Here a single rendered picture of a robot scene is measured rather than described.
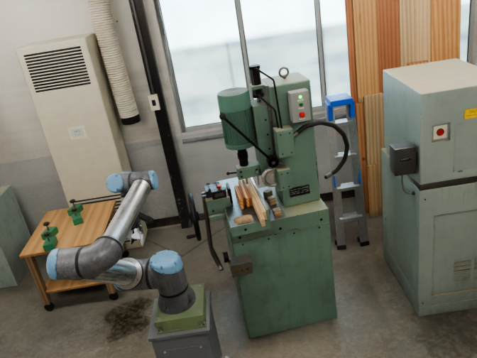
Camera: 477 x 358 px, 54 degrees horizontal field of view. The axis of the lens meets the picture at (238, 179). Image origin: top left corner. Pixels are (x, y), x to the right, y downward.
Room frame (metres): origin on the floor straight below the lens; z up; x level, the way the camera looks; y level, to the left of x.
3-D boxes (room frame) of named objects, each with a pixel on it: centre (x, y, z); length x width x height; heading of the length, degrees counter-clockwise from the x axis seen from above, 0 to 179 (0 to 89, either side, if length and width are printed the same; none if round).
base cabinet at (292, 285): (2.48, -0.17, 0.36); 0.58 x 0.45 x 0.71; 96
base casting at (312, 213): (2.48, -0.17, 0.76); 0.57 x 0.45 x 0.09; 96
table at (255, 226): (2.39, 0.05, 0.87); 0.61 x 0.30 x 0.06; 6
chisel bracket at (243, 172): (2.47, -0.07, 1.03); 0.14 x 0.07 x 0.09; 96
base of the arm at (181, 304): (1.92, 0.41, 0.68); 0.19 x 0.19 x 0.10
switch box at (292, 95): (2.36, -0.38, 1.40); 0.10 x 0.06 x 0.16; 96
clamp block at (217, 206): (2.38, 0.14, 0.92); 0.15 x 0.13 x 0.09; 6
